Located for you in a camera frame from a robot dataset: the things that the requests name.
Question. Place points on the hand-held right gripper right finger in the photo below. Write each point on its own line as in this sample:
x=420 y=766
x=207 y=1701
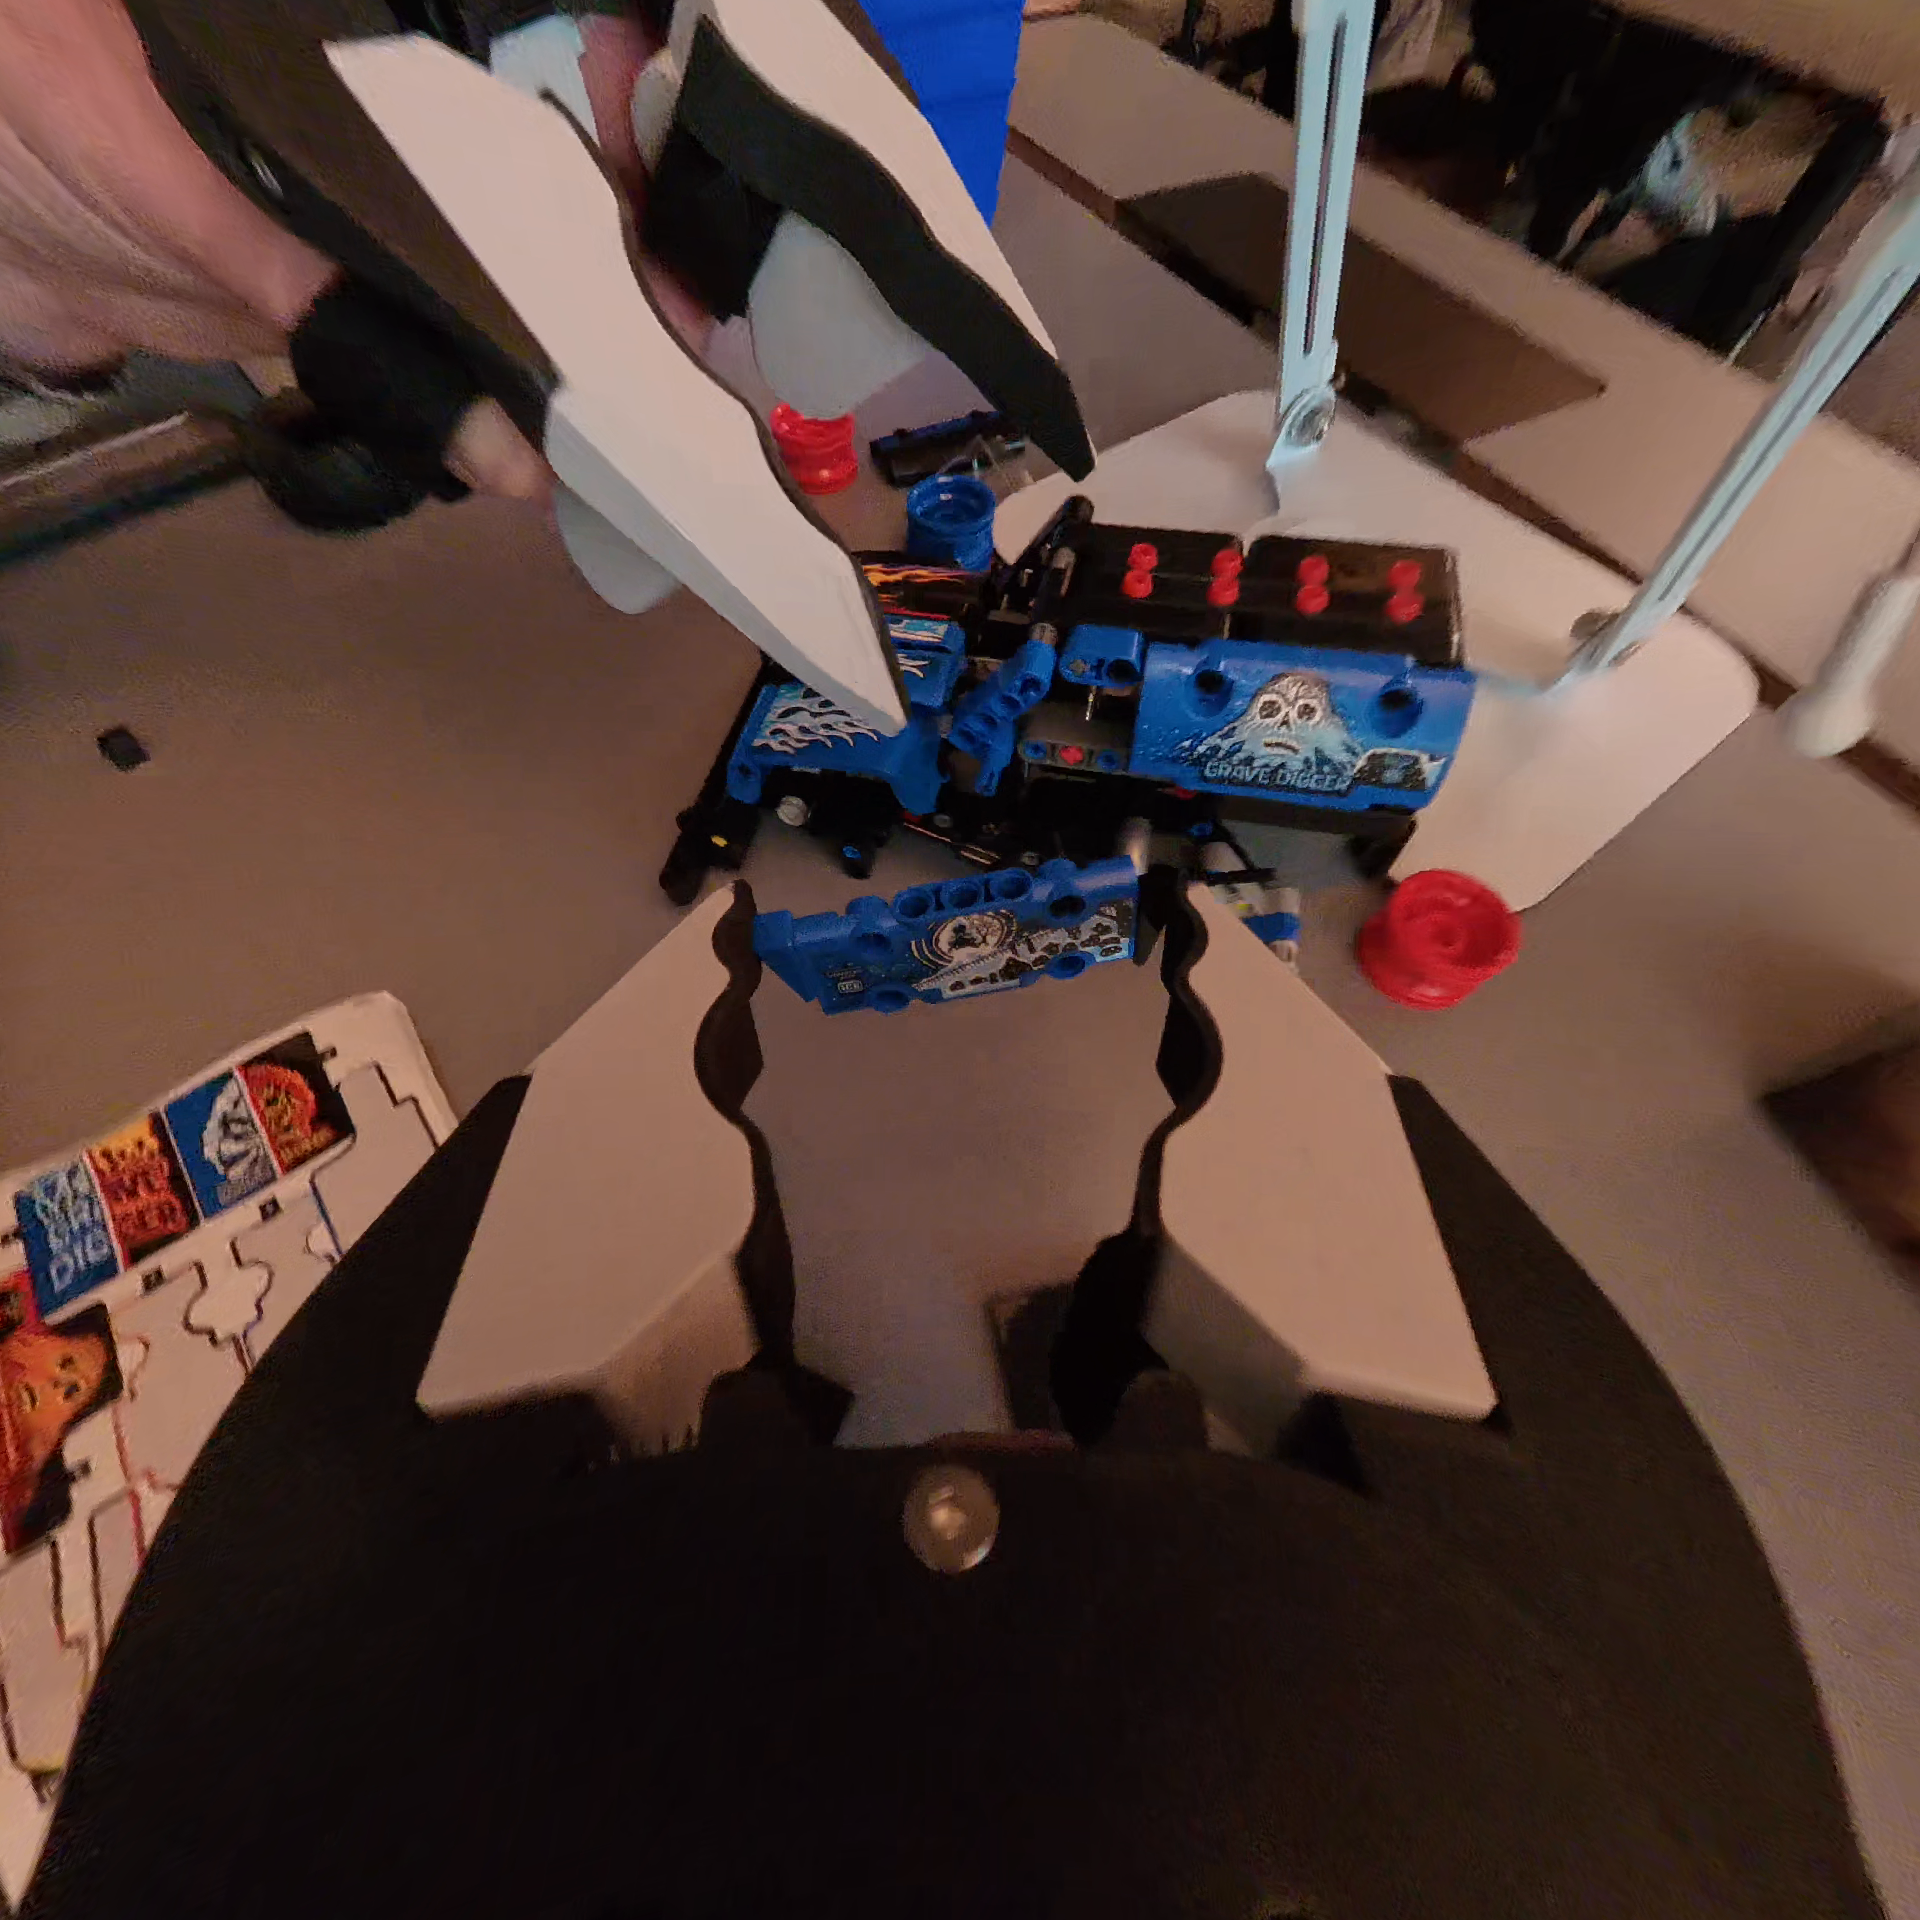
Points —
x=1305 y=1231

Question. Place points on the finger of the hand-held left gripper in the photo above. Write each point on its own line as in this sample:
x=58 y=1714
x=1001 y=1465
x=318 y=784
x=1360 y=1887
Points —
x=891 y=150
x=599 y=331

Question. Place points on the red toy wheel rim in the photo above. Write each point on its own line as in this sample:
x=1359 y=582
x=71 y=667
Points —
x=1441 y=938
x=815 y=449

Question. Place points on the blue black toy truck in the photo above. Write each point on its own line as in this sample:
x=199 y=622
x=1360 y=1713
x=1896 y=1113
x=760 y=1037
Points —
x=1291 y=734

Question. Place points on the small black toy piece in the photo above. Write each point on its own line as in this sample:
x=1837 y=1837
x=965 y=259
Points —
x=123 y=750

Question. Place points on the blue plastic bin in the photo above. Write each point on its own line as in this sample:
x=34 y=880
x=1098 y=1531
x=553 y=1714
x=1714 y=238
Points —
x=944 y=92

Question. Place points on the white sticker sheet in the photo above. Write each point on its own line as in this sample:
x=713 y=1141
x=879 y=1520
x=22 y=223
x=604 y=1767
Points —
x=227 y=1275

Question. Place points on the person's left hand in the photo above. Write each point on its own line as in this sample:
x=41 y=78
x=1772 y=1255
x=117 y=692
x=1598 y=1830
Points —
x=119 y=195

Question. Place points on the blue toy wheel rim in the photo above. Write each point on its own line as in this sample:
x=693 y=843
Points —
x=949 y=529

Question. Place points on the blue printed toy panel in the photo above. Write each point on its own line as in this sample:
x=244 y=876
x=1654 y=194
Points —
x=961 y=938

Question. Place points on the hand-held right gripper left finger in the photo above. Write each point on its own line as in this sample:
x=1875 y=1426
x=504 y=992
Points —
x=599 y=1231

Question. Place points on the white metal stand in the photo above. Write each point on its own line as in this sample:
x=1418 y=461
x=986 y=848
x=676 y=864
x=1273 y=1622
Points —
x=1575 y=779

